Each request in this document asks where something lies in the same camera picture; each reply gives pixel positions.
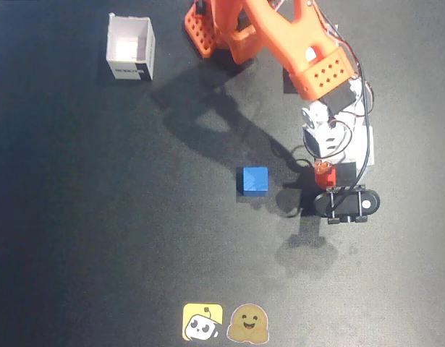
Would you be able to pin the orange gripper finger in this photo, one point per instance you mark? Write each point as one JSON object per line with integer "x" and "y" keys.
{"x": 321, "y": 167}

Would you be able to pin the blue cube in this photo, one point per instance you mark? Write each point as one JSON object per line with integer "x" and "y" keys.
{"x": 254, "y": 180}

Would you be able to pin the orange and white robot arm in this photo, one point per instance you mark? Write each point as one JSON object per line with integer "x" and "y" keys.
{"x": 280, "y": 36}

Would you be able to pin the hugging face emoji sticker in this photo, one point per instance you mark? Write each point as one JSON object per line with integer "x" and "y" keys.
{"x": 248, "y": 323}

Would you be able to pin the yellow robot face sticker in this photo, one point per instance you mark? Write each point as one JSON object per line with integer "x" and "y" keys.
{"x": 202, "y": 321}

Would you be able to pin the black oval wrist camera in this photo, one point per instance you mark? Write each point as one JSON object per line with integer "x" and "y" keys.
{"x": 348, "y": 204}

